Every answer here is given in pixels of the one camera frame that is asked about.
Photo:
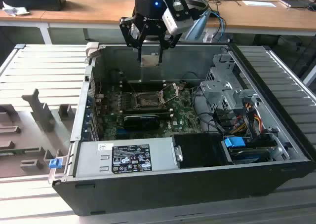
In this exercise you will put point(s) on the blue disk carrier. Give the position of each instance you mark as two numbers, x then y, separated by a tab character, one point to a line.
233	142

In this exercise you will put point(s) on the wooden office desk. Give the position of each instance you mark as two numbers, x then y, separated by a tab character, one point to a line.
98	9

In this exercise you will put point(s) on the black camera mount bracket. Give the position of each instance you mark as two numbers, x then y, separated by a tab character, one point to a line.
186	15

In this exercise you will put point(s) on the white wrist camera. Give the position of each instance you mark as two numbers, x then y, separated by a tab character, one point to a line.
176	24

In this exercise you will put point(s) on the white flat desk panel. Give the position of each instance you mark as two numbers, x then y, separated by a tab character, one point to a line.
259	3

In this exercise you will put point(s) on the grey parts rack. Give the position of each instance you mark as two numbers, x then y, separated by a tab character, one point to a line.
37	135

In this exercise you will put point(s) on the black open PC case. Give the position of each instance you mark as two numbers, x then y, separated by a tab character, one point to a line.
172	192

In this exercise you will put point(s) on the silver metal latch plate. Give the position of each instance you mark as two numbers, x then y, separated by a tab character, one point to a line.
178	153

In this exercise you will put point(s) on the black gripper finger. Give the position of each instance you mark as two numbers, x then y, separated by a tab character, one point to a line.
170	41
129	34

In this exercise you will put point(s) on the black graphics card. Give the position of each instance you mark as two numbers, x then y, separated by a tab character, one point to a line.
140	122

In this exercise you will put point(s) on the silver power supply unit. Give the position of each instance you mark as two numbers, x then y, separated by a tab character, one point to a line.
89	160

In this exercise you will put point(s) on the crumpled white paper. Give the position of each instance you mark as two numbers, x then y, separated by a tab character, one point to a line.
14	10

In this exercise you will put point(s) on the green RAM stick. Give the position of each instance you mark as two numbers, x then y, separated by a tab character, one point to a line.
165	114

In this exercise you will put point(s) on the dark hard disk drive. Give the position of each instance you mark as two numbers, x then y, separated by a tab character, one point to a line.
249	156

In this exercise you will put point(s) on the white power adapter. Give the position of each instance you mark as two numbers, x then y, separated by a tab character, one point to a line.
208	38

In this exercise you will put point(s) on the silver square CPU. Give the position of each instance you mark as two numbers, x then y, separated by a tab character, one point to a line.
150	60

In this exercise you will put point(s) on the blue case latch clip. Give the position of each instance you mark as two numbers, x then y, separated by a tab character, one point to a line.
55	164

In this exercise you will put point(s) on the dark tablet on desk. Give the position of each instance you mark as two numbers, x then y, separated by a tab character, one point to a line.
295	3

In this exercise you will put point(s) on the metal CPU socket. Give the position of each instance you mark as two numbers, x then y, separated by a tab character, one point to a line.
144	101

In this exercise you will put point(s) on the beige plastic case latch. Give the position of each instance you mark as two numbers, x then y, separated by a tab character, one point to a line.
91	48

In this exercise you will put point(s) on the green motherboard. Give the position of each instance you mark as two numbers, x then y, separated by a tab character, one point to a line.
182	115

